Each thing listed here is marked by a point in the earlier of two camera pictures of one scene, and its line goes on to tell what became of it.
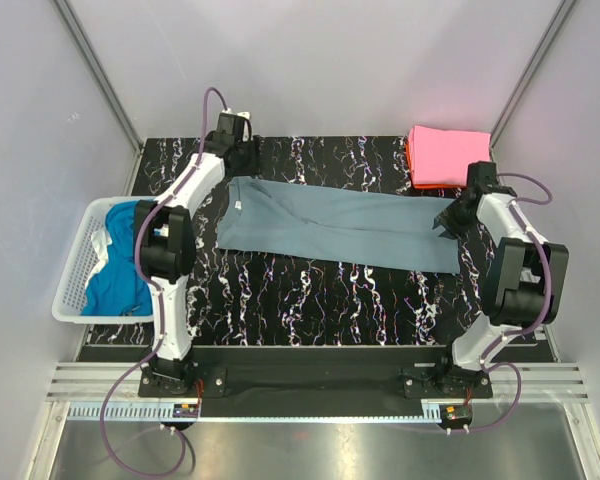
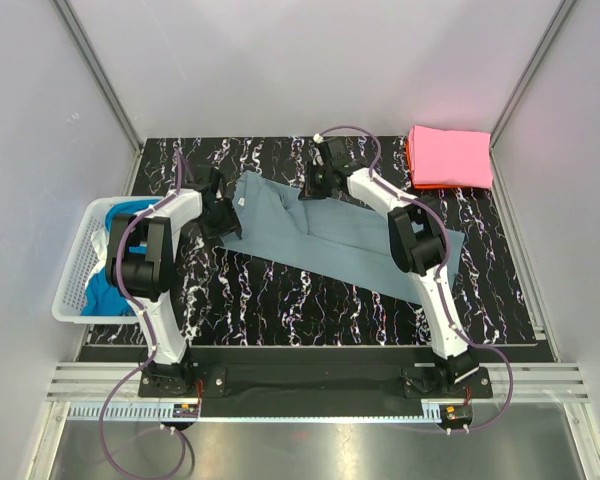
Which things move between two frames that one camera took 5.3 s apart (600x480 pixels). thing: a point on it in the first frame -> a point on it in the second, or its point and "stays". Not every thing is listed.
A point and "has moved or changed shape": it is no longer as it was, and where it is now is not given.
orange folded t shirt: [426, 186] stays
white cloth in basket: [101, 240] stays
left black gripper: [250, 158] -> [225, 220]
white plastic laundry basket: [68, 303] stays
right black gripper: [453, 220] -> [315, 181]
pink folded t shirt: [442, 157] stays
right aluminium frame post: [561, 14] stays
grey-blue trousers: [337, 226] has moved or changed shape
